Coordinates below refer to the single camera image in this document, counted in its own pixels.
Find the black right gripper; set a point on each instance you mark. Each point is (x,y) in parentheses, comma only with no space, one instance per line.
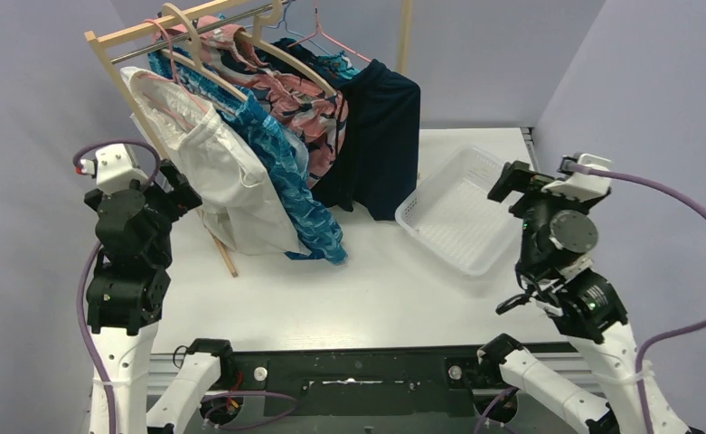
(518,175)

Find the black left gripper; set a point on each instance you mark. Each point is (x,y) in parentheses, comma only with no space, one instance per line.
(179,190)

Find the white shorts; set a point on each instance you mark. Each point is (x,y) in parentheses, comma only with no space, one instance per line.
(240,205)

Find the blue shark print shorts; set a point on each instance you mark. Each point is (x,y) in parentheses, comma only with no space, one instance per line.
(319,234)

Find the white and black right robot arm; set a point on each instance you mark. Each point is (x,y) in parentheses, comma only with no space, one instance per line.
(555,272)

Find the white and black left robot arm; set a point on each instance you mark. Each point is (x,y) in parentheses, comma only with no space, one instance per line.
(124,295)

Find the wooden hanger front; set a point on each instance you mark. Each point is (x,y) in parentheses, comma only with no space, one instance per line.
(193,48)

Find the wooden hanger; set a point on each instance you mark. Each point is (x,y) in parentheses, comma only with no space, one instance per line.
(254,37)
(193,48)

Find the navy blue shorts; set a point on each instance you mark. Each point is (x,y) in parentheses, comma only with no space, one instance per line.
(378,165)

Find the pink floral shorts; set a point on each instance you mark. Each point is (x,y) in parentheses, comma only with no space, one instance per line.
(315,116)

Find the wooden hanger rear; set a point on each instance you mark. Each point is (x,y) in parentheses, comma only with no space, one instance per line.
(254,37)

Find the white plastic basket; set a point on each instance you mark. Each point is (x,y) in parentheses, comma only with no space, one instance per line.
(450,215)

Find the wooden clothes rack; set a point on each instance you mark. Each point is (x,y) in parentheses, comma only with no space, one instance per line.
(101,44)

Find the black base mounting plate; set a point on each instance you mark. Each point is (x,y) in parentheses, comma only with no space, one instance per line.
(367,382)

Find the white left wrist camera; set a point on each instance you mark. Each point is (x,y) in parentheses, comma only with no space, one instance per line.
(113,167)

